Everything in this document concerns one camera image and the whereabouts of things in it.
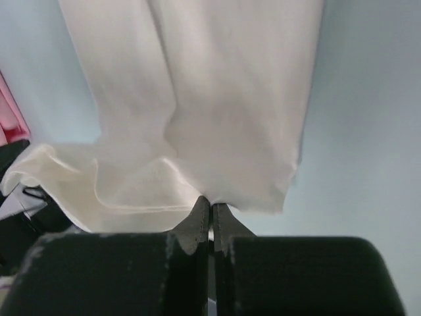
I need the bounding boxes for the folded light pink t shirt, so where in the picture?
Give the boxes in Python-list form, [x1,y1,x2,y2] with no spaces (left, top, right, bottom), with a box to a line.
[0,76,30,145]

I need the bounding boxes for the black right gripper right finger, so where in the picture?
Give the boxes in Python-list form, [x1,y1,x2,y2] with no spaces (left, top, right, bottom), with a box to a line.
[212,203,255,316]

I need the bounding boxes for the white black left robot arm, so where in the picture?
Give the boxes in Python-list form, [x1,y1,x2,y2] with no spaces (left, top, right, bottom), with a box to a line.
[1,184,82,288]

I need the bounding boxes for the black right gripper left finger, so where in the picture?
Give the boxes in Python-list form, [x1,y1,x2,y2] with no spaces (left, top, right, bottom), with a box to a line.
[167,196,211,315]

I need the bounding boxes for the white t shirt with print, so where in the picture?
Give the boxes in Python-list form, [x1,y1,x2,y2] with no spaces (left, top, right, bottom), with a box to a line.
[1,1,323,232]

